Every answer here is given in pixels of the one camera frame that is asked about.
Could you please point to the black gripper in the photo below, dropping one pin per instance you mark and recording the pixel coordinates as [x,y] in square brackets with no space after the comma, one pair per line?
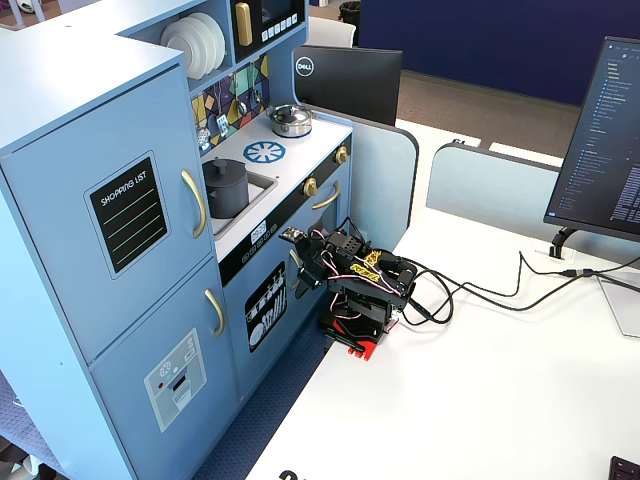
[306,274]

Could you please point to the red and black robot base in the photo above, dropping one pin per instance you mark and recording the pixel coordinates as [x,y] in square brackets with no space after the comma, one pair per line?
[367,345]

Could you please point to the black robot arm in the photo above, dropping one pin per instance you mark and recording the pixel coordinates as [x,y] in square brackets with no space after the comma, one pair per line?
[370,285]

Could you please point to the silver pot lid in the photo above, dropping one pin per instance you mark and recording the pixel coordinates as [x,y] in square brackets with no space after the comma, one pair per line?
[287,114]

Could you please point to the gold stove knob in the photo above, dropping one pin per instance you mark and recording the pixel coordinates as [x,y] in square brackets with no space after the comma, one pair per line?
[342,155]
[310,187]

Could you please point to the white toy sink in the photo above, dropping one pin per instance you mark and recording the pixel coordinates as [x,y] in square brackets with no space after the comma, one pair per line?
[260,192]

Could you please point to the dark gray toy pot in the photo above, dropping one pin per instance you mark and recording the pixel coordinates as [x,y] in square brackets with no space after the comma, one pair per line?
[231,197]

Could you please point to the light blue desk divider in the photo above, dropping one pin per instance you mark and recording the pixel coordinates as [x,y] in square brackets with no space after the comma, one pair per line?
[495,190]
[380,170]

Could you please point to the silver toy pot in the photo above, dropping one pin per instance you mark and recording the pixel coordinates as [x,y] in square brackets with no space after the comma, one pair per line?
[292,127]

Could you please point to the gray ice dispenser panel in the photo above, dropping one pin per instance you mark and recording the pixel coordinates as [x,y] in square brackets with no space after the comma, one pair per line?
[175,380]

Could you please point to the hanging toy spatula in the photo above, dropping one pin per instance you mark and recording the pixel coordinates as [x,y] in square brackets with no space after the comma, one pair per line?
[222,122]

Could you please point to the hanging toy strainer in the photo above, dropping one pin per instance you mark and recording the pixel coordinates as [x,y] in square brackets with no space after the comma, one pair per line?
[202,134]

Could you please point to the blue wooden toy kitchen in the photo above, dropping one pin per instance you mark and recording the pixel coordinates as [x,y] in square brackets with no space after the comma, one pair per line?
[125,260]

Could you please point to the hanging toy spoon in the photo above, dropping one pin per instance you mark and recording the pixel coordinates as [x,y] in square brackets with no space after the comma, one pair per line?
[241,106]

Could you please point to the black shopping list board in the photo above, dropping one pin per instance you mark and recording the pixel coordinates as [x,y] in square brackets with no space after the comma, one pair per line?
[127,215]

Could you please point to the black Dell monitor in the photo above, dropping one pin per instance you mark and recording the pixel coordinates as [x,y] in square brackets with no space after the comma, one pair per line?
[350,82]

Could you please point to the white chair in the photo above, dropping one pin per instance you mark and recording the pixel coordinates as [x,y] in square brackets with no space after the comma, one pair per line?
[330,31]

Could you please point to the white toy plate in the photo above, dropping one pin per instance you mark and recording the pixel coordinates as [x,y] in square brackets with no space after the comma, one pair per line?
[221,40]
[180,47]
[210,42]

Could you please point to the black toy microwave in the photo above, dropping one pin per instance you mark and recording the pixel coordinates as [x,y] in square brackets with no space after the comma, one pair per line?
[272,22]

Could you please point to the black trash bin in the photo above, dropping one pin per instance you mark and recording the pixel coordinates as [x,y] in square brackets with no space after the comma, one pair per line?
[350,12]

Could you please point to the silver monitor base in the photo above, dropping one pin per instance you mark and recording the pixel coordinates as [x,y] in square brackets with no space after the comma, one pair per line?
[622,305]

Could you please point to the black monitor showing code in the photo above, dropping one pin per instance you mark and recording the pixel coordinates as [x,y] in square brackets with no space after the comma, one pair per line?
[600,140]

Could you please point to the black keyboard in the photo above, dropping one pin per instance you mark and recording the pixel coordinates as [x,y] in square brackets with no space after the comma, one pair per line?
[626,470]

